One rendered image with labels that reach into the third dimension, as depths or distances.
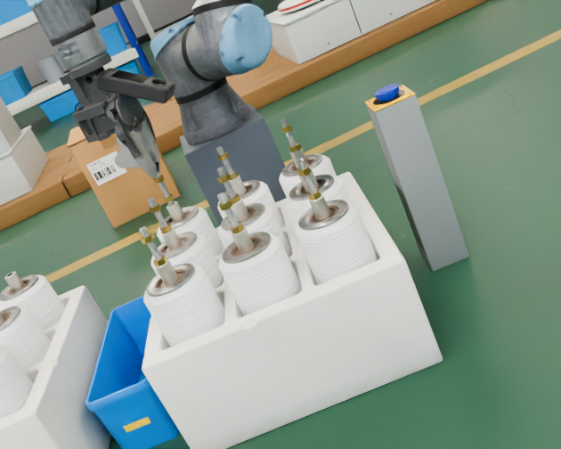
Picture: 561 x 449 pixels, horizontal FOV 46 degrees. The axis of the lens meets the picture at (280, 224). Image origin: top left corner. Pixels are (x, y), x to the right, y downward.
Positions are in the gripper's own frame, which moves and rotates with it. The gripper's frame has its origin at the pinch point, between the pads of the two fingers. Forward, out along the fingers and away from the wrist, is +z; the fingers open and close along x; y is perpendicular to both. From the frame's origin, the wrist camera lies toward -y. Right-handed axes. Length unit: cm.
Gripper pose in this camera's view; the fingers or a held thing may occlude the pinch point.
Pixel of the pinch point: (156, 167)
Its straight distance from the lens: 113.5
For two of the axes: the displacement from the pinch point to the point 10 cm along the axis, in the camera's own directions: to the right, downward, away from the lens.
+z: 3.9, 8.4, 3.9
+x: -2.1, 4.9, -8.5
